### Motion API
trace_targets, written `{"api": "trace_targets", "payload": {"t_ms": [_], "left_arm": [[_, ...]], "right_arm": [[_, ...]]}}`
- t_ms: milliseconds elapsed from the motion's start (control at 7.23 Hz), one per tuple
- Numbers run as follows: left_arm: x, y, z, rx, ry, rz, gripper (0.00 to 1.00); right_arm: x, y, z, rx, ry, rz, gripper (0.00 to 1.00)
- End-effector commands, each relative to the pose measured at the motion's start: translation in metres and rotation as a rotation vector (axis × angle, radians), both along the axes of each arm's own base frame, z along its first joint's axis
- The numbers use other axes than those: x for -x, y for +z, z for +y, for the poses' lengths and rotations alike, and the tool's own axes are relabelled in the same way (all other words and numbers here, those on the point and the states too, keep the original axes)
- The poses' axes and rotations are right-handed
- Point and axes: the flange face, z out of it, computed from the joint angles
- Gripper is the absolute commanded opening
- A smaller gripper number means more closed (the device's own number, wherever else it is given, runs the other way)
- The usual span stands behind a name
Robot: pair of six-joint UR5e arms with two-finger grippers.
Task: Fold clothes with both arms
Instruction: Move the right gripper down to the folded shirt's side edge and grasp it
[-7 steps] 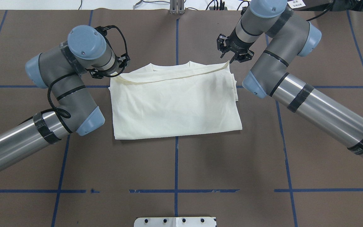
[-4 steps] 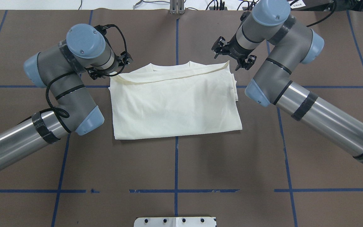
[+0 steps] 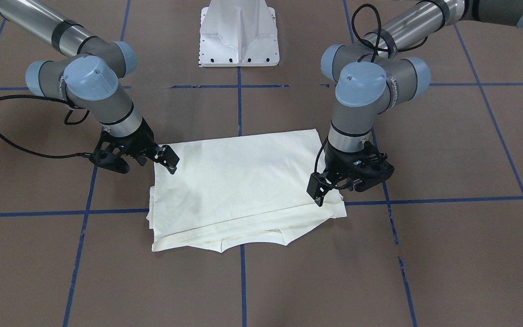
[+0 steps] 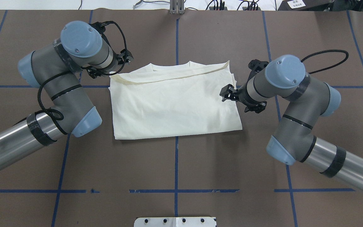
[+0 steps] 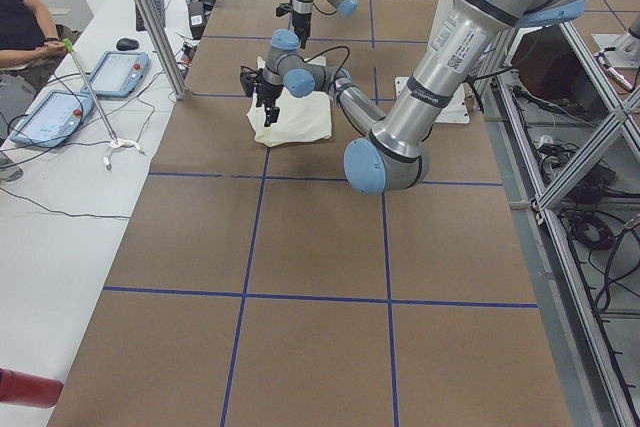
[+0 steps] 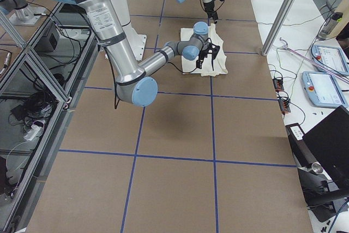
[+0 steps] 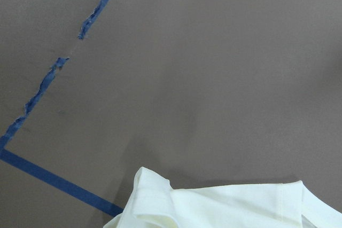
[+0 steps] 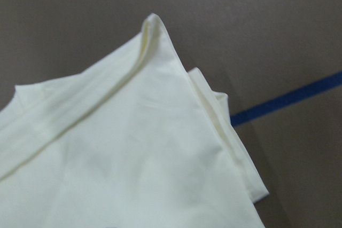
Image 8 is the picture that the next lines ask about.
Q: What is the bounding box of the cream cat print t-shirt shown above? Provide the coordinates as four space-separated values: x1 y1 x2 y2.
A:
1 14 268 227

